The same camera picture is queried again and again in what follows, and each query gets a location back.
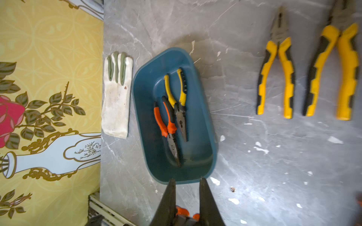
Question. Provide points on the orange long nose pliers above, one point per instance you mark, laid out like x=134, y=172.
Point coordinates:
x=168, y=130

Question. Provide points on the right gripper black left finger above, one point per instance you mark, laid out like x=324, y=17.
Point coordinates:
x=166, y=211

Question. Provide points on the left work glove beige green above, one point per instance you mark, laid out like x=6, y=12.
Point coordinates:
x=117, y=79

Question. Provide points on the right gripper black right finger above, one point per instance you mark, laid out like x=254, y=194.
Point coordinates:
x=209, y=213

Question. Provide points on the aluminium front rail frame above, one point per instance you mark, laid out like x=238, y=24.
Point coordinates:
x=100, y=214

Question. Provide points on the teal plastic storage box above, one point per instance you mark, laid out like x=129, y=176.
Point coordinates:
x=172, y=74

